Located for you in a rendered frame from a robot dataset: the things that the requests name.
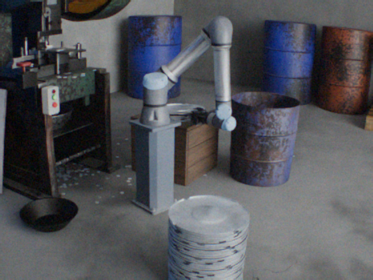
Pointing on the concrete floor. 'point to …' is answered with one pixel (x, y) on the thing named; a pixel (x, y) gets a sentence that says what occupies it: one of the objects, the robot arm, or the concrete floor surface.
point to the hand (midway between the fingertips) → (190, 113)
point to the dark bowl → (48, 213)
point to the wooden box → (188, 151)
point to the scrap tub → (262, 137)
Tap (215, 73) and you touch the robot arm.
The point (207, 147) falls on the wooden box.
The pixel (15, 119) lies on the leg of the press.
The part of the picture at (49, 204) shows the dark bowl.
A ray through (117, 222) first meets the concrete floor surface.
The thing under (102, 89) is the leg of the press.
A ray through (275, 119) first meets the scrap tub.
